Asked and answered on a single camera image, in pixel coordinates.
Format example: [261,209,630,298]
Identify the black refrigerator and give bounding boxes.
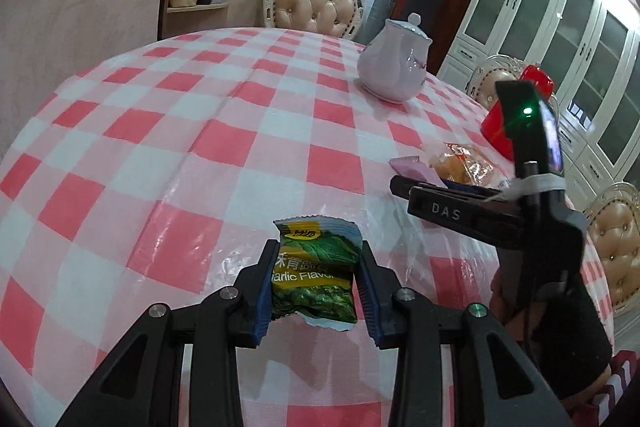
[400,0,457,58]

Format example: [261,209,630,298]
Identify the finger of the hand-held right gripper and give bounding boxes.
[390,175,506,208]

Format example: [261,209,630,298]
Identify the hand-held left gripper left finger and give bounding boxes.
[60,239,281,427]

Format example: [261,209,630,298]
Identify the small pink snack packet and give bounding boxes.
[390,155,438,182]

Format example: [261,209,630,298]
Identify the person's right forearm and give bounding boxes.
[530,274,613,402]

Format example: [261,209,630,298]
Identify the red thermos jug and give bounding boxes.
[481,64,556,162]

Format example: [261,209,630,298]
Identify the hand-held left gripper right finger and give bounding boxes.
[352,241,576,427]

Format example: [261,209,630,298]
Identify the red white patterned clothing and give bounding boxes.
[565,347,640,427]

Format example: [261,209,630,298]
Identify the white glass door cabinet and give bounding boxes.
[440,0,640,208]

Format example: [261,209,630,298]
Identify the clear bread bun packet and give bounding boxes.
[425,142,516,188]

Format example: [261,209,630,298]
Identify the person's right hand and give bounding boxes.
[490,269,531,339]

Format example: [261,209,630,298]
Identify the white porcelain teapot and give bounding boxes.
[356,13,433,104]

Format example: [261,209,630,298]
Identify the green snack packet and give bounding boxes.
[272,215,363,332]

